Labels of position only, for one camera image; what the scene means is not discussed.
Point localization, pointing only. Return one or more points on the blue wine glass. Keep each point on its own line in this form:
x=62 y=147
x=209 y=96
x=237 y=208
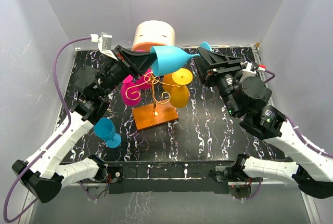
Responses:
x=169 y=59
x=105 y=130

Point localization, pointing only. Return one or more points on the pink yellow cylinder box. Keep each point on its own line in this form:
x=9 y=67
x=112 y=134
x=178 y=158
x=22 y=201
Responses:
x=153 y=33

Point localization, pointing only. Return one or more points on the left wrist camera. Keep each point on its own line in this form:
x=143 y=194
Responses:
x=104 y=44

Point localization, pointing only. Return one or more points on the blue wine glass front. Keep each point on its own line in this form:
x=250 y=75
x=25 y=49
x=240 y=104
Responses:
x=105 y=130

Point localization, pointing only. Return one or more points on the wooden rack base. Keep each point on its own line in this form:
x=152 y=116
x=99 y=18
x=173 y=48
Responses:
x=151 y=115

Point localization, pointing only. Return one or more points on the magenta wine glass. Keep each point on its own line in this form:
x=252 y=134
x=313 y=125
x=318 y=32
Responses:
x=143 y=81
x=130 y=93

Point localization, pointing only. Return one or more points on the orange wine glass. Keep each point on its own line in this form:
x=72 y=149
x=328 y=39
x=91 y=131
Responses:
x=168 y=83
x=180 y=92

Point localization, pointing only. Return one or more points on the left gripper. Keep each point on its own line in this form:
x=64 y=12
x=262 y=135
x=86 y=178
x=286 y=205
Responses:
x=140 y=62

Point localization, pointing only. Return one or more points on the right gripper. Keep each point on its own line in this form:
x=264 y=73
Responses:
x=207 y=62

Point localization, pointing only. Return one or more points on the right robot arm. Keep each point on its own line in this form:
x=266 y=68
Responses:
x=246 y=96

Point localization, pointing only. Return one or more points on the orange wine glass front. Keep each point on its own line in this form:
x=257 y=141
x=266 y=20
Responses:
x=180 y=92

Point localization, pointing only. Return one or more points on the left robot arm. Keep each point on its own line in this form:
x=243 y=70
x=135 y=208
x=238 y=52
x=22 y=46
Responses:
x=42 y=173

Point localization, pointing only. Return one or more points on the gold wire glass rack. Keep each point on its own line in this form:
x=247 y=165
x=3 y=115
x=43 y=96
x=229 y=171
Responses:
x=153 y=81

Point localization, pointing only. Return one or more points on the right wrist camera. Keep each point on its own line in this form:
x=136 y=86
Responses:
x=251 y=69

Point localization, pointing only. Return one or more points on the black marble mat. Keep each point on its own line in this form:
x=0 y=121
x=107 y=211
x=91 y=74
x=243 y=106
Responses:
x=204 y=131

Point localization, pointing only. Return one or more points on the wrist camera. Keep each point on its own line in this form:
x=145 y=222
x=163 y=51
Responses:
x=104 y=44
x=251 y=69

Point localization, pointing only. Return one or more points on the aluminium frame rail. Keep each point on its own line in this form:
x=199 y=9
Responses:
x=152 y=195

